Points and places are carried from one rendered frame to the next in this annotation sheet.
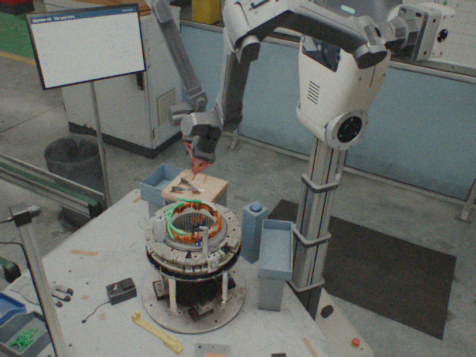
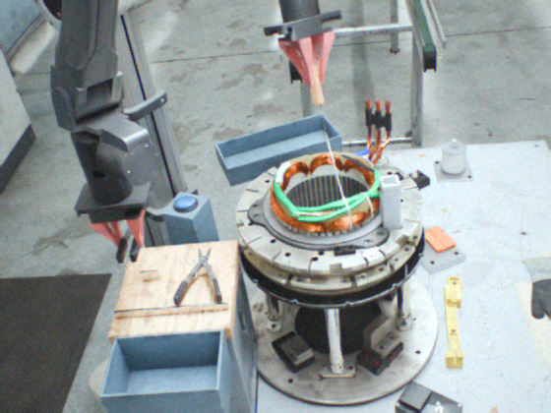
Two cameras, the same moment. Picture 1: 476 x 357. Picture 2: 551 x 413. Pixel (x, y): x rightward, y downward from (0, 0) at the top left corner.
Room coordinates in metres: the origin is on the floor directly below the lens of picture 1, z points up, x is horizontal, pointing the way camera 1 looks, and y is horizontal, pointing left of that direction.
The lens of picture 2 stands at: (1.49, 0.95, 1.79)
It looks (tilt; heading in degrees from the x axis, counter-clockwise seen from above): 38 degrees down; 253
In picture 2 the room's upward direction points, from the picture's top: 9 degrees counter-clockwise
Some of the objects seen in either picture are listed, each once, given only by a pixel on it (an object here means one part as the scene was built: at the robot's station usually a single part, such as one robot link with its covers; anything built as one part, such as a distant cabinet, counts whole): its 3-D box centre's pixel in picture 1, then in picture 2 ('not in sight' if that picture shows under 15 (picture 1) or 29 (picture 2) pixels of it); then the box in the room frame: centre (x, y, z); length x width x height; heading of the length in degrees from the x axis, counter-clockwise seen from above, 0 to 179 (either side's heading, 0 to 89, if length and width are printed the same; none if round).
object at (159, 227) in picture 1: (159, 229); (391, 203); (1.09, 0.24, 1.14); 0.03 x 0.03 x 0.09; 70
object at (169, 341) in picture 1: (156, 331); (454, 317); (0.95, 0.25, 0.80); 0.22 x 0.04 x 0.03; 57
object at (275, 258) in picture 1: (273, 273); (284, 193); (1.13, -0.14, 0.92); 0.25 x 0.11 x 0.28; 176
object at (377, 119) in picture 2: (198, 226); (378, 119); (1.03, 0.11, 1.21); 0.04 x 0.04 x 0.03; 70
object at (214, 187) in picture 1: (195, 188); (178, 290); (1.44, 0.17, 1.05); 0.20 x 0.19 x 0.02; 67
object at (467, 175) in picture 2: not in sight; (454, 155); (0.66, -0.17, 0.83); 0.09 x 0.09 x 0.10; 64
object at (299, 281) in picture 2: not in sight; (320, 280); (1.23, 0.26, 1.06); 0.09 x 0.04 x 0.01; 160
